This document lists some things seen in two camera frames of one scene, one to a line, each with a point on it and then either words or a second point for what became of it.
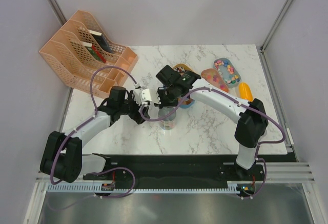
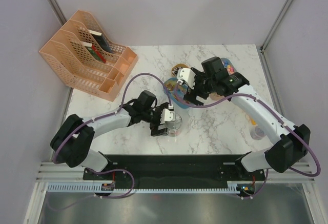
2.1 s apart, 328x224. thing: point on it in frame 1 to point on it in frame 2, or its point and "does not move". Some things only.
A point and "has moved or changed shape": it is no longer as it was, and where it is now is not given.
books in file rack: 101,41 does not move
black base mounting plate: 125,168 does not move
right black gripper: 163,104 to 191,96
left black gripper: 136,116 to 155,131
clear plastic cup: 170,122 has moved or changed shape
